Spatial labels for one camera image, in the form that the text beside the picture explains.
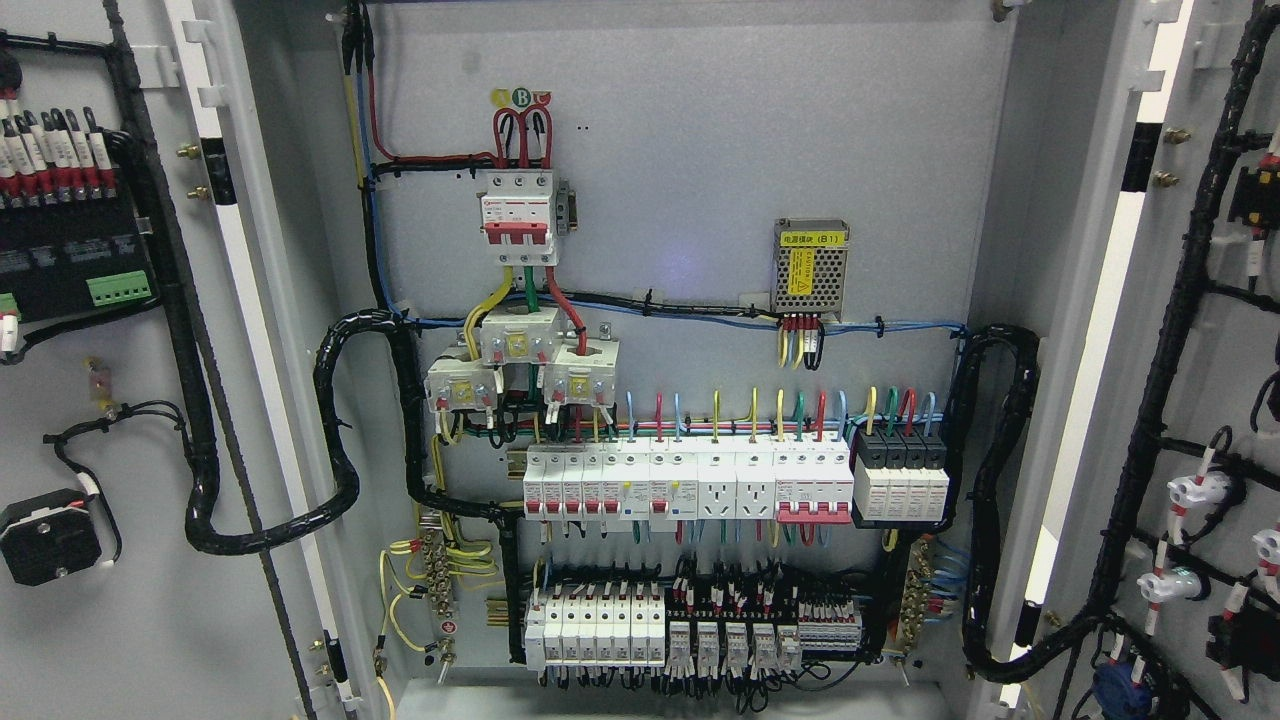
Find grey cabinet door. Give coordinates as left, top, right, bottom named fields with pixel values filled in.
left=3, top=1, right=387, bottom=719
left=954, top=1, right=1277, bottom=719

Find white current transformers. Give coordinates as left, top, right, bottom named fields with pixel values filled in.
left=425, top=306, right=620, bottom=415

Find red main circuit breaker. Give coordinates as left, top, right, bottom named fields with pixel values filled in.
left=477, top=169, right=579, bottom=266

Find metal mesh power supply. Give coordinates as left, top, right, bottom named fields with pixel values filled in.
left=771, top=218, right=850, bottom=316

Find white socket breaker row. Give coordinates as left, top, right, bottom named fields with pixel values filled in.
left=522, top=433, right=854, bottom=532

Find black relay terminal row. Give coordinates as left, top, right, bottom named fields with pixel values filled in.
left=522, top=559, right=867, bottom=694

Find black white surge protector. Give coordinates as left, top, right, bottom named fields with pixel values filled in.
left=854, top=430, right=950, bottom=528

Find black digital power meter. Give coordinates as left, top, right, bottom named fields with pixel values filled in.
left=1, top=190, right=155, bottom=322

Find black cable loom right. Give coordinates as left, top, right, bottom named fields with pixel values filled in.
left=945, top=322, right=1044, bottom=683

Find black cable loom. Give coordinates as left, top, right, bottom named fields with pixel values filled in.
left=105, top=45, right=521, bottom=557
left=945, top=322, right=1044, bottom=683

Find black cable loom left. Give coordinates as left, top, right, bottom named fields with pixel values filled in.
left=105, top=45, right=521, bottom=557

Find white rotary selector switch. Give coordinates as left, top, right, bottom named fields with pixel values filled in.
left=1, top=488, right=101, bottom=585

